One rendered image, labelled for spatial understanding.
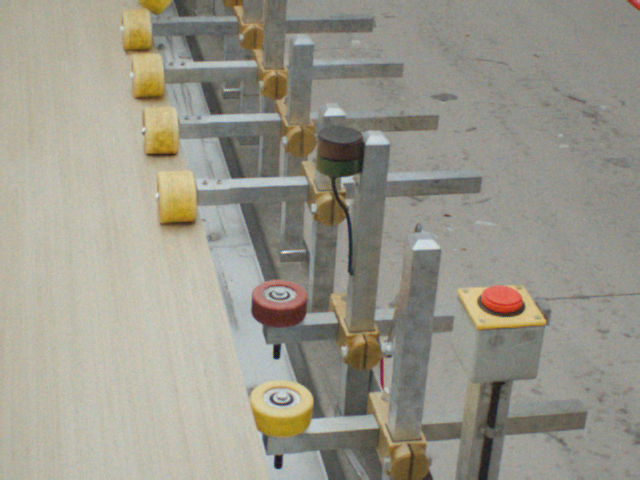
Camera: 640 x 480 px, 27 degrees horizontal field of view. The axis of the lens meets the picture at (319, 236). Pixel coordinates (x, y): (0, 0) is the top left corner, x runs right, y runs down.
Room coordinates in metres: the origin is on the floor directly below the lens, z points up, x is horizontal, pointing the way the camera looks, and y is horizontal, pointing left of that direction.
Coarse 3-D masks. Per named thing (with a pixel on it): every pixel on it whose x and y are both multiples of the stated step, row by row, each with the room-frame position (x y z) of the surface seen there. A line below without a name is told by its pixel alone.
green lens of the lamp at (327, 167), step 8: (320, 160) 1.59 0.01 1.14; (328, 160) 1.58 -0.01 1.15; (352, 160) 1.59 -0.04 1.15; (360, 160) 1.60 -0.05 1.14; (320, 168) 1.59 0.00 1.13; (328, 168) 1.58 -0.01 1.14; (336, 168) 1.58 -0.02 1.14; (344, 168) 1.58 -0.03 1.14; (352, 168) 1.59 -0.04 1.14; (336, 176) 1.58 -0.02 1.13; (344, 176) 1.58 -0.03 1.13
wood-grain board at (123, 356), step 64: (0, 0) 2.81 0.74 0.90; (64, 0) 2.84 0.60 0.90; (128, 0) 2.87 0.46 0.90; (0, 64) 2.44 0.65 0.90; (64, 64) 2.46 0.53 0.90; (128, 64) 2.48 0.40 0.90; (0, 128) 2.14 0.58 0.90; (64, 128) 2.16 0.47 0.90; (128, 128) 2.18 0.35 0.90; (0, 192) 1.90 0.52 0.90; (64, 192) 1.91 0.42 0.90; (128, 192) 1.93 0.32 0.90; (0, 256) 1.70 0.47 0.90; (64, 256) 1.71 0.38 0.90; (128, 256) 1.72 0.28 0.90; (192, 256) 1.73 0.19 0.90; (0, 320) 1.53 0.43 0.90; (64, 320) 1.54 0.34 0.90; (128, 320) 1.55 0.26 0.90; (192, 320) 1.56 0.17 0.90; (0, 384) 1.38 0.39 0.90; (64, 384) 1.39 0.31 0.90; (128, 384) 1.40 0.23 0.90; (192, 384) 1.40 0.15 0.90; (0, 448) 1.25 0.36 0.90; (64, 448) 1.26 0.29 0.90; (128, 448) 1.27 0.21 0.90; (192, 448) 1.27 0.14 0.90; (256, 448) 1.28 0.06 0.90
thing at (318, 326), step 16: (544, 304) 1.73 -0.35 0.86; (304, 320) 1.64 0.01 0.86; (320, 320) 1.64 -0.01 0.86; (336, 320) 1.64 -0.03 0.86; (384, 320) 1.65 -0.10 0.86; (448, 320) 1.68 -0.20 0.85; (272, 336) 1.61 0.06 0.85; (288, 336) 1.62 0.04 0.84; (304, 336) 1.63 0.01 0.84; (320, 336) 1.63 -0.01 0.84; (336, 336) 1.64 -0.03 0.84
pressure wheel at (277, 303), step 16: (256, 288) 1.64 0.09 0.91; (272, 288) 1.65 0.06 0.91; (288, 288) 1.65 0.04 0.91; (256, 304) 1.61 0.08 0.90; (272, 304) 1.60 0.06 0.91; (288, 304) 1.60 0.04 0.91; (304, 304) 1.62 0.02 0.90; (256, 320) 1.61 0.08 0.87; (272, 320) 1.59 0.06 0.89; (288, 320) 1.60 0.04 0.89
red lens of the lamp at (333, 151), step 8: (320, 136) 1.60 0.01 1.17; (320, 144) 1.59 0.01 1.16; (328, 144) 1.58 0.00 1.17; (336, 144) 1.58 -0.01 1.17; (344, 144) 1.58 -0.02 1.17; (352, 144) 1.58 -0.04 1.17; (360, 144) 1.60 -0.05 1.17; (320, 152) 1.59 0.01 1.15; (328, 152) 1.58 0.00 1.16; (336, 152) 1.58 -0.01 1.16; (344, 152) 1.58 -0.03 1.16; (352, 152) 1.58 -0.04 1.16; (360, 152) 1.60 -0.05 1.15
